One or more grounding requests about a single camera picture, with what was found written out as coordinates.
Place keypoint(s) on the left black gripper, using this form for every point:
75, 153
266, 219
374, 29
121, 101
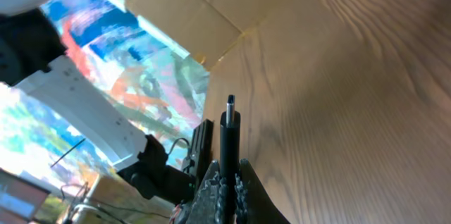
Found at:
199, 154

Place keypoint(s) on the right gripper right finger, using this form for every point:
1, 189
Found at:
252, 203

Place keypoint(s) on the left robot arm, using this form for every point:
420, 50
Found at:
34, 60

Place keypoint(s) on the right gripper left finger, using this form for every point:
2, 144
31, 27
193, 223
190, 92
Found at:
210, 201

